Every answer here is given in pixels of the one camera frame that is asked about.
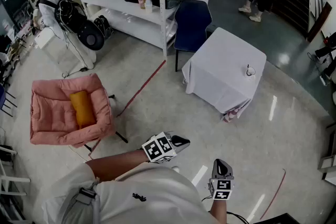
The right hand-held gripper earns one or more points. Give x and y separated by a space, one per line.
221 186

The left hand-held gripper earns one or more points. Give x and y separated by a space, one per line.
157 148

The white cup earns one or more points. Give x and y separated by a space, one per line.
251 72

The person's right forearm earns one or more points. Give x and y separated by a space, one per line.
218 211

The person's left forearm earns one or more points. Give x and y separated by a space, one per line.
118 164

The white t-shirt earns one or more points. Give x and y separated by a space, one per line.
157 199

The red floor tape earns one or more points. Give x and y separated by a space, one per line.
275 192
141 87

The pink striped cloth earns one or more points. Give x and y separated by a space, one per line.
232 115

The orange cushion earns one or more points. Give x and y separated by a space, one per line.
82 108

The table with white tablecloth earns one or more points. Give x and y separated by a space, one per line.
223 65

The pink padded folding chair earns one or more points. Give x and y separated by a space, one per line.
55 118

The blue chair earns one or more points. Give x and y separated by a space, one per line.
191 26

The black bag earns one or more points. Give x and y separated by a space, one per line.
103 26

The white metal shelf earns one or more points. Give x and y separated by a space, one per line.
136 10

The white bottle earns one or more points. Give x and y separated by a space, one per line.
148 6

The white metal rack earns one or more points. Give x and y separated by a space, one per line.
10 181

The white cabinet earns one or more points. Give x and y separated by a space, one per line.
44 38

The brown wooden plank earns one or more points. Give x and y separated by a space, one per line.
320 21

